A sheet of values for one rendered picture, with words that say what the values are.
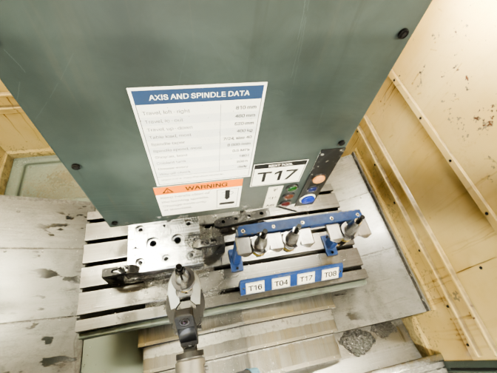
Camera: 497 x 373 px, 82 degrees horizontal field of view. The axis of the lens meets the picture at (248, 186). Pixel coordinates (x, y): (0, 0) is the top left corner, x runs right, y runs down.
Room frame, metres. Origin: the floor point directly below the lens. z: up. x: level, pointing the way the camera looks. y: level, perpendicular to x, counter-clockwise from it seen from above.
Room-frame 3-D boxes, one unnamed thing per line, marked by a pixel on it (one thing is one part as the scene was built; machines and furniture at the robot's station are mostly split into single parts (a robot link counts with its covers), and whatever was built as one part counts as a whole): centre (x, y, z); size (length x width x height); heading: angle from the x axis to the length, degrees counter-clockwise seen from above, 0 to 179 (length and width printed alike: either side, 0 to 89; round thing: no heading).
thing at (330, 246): (0.55, -0.42, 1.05); 0.10 x 0.05 x 0.30; 20
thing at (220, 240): (0.42, 0.12, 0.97); 0.13 x 0.03 x 0.15; 110
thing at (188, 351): (0.07, 0.09, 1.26); 0.12 x 0.08 x 0.09; 20
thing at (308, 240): (0.43, -0.23, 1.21); 0.07 x 0.05 x 0.01; 20
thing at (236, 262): (0.40, 0.00, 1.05); 0.10 x 0.05 x 0.30; 20
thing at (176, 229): (0.40, 0.30, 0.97); 0.29 x 0.23 x 0.05; 110
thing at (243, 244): (0.35, -0.02, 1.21); 0.07 x 0.05 x 0.01; 20
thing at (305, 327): (0.12, -0.11, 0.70); 0.90 x 0.30 x 0.16; 110
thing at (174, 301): (0.16, 0.15, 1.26); 0.09 x 0.03 x 0.06; 33
